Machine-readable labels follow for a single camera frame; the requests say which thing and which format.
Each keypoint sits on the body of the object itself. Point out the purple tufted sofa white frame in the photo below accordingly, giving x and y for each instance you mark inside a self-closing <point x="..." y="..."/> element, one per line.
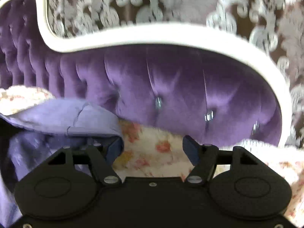
<point x="178" y="80"/>

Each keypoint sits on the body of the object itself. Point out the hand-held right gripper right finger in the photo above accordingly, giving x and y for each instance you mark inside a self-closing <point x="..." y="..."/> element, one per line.
<point x="191" y="149"/>

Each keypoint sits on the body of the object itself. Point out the brown damask curtain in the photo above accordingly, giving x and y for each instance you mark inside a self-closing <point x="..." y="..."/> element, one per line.
<point x="190" y="0"/>

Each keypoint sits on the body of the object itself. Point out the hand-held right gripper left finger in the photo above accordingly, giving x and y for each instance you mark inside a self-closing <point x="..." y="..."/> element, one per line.
<point x="114" y="148"/>

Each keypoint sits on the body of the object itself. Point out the floral quilted bedspread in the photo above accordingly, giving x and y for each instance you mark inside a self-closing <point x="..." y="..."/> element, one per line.
<point x="147" y="152"/>

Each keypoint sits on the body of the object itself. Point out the purple hooded zip jacket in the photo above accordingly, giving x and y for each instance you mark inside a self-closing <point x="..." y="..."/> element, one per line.
<point x="59" y="116"/>

